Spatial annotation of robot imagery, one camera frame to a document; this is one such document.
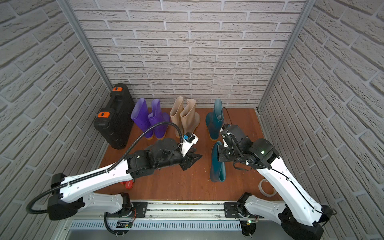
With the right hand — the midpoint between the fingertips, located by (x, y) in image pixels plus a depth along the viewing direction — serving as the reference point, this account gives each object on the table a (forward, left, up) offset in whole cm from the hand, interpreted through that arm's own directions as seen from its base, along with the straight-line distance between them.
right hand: (221, 152), depth 65 cm
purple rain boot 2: (+25, +32, -1) cm, 40 cm away
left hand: (0, +9, +2) cm, 9 cm away
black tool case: (+25, +56, -5) cm, 62 cm away
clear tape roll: (-9, -23, -26) cm, 36 cm away
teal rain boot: (+19, 0, 0) cm, 19 cm away
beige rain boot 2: (+27, +14, -7) cm, 31 cm away
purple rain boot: (+27, +41, -1) cm, 49 cm away
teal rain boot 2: (-3, +1, -12) cm, 13 cm away
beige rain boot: (+25, +22, -1) cm, 33 cm away
